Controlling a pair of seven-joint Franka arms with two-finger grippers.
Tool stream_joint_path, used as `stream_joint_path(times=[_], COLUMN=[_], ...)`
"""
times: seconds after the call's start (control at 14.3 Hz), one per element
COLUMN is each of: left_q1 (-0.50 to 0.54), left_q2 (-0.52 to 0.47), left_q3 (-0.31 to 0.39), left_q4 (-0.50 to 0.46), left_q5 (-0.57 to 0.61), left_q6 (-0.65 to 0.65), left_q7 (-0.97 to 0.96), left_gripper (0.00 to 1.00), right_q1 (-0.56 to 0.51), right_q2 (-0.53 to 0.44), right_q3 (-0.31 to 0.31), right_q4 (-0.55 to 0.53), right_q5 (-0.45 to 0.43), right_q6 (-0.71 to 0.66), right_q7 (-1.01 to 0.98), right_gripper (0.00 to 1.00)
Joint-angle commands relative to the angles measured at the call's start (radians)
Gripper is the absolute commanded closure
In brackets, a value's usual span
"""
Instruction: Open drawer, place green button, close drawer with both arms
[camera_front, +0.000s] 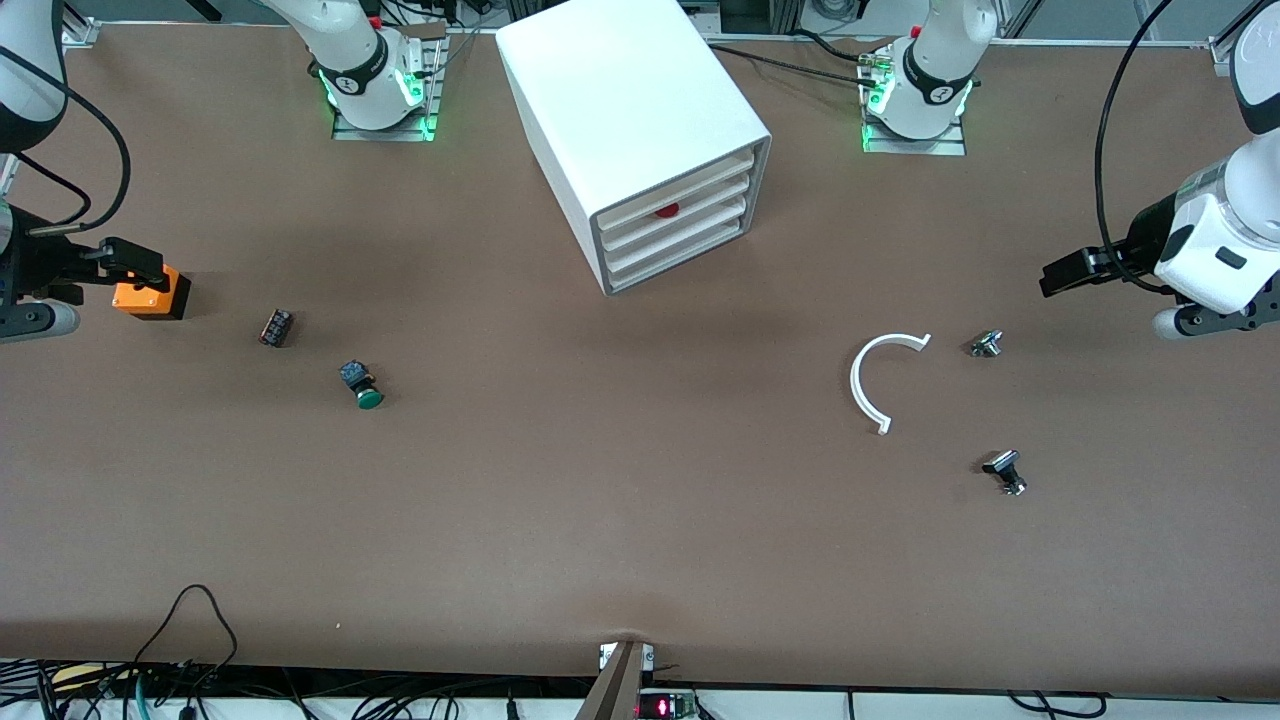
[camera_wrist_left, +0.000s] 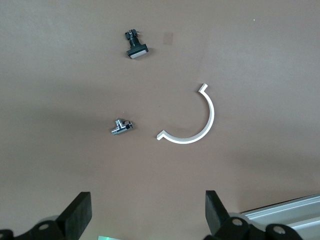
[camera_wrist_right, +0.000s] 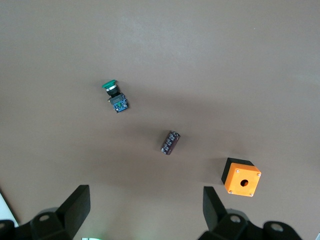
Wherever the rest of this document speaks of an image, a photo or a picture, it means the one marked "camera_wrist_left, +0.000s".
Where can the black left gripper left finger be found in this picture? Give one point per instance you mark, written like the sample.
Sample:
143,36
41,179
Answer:
77,212

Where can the white drawer cabinet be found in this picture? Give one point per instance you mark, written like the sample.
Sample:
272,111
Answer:
287,212

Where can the chrome T fitting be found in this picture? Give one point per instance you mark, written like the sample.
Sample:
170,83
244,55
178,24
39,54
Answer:
121,127

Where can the clear tape patch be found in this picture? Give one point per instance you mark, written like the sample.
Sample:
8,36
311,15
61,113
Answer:
168,38

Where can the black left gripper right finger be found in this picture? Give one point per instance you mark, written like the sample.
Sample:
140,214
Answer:
213,212

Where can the white semicircular bracket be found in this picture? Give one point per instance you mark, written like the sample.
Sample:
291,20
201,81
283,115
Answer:
211,112

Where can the black switch with grey cap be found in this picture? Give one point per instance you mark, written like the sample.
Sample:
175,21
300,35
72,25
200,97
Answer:
136,46

